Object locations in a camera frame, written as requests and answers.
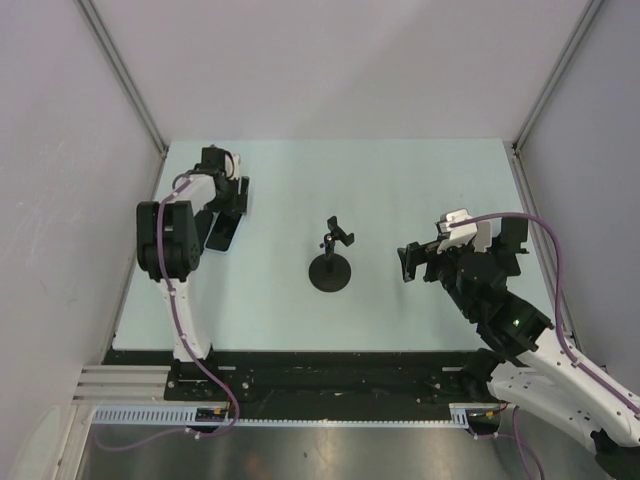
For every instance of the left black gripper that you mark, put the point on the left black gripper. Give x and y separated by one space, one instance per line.
237 202

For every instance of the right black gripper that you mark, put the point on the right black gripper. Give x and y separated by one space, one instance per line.
414 254

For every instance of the phone with light blue case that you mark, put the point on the phone with light blue case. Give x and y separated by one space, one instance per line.
222 232

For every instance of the black round base phone stand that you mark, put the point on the black round base phone stand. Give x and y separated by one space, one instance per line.
330 272

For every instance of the black phone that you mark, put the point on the black phone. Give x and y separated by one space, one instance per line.
204 220

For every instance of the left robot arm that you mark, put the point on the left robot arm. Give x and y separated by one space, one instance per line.
169 251

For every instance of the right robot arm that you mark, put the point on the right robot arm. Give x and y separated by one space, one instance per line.
531 364

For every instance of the black folding phone stand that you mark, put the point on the black folding phone stand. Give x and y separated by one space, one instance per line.
509 243

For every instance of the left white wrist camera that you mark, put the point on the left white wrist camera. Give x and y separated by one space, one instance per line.
232 163

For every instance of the right aluminium frame post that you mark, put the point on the right aluminium frame post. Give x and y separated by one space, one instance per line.
576 39

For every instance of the aluminium frame post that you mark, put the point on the aluminium frame post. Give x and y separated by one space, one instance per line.
122 74
576 39

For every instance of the left aluminium frame post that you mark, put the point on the left aluminium frame post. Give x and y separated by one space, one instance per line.
122 74

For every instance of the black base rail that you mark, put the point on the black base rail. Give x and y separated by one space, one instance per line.
333 386

